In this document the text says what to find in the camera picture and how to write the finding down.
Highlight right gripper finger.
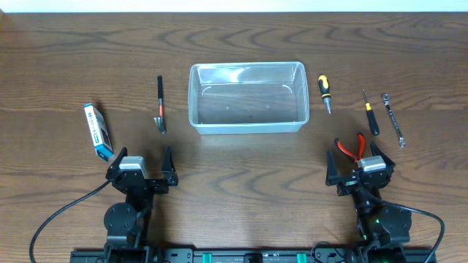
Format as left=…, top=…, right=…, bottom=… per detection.
left=370, top=141, right=395, bottom=167
left=325, top=150, right=344, bottom=186

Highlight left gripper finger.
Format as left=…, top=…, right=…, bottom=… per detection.
left=107, top=147, right=127, bottom=171
left=161, top=146, right=178, bottom=183

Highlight red handled pliers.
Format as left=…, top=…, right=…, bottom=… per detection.
left=333, top=132, right=366, bottom=164

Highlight slim black yellow screwdriver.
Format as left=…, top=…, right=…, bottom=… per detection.
left=362, top=89, right=380, bottom=136

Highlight small black orange hammer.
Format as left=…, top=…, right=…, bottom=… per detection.
left=154, top=75, right=167, bottom=134

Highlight stubby yellow black screwdriver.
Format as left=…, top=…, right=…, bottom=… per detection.
left=317, top=75, right=332, bottom=114

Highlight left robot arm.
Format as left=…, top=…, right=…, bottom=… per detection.
left=103, top=147, right=178, bottom=262

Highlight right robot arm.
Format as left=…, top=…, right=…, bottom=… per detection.
left=325, top=142, right=412, bottom=262

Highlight clear plastic container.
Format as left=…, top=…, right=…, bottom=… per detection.
left=188, top=61, right=310, bottom=135

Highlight blue white cardboard box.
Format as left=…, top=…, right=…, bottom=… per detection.
left=83, top=103, right=113, bottom=161

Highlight silver combination wrench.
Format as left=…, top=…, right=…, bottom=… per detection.
left=381, top=94, right=406, bottom=148

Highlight left black cable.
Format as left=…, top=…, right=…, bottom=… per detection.
left=29, top=179, right=112, bottom=263

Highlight black cable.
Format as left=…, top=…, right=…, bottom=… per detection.
left=29, top=179, right=112, bottom=263
left=360, top=186, right=446, bottom=263

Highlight right black cable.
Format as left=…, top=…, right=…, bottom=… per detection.
left=360, top=186, right=446, bottom=263

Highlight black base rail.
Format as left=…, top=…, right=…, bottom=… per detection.
left=69, top=247, right=438, bottom=263

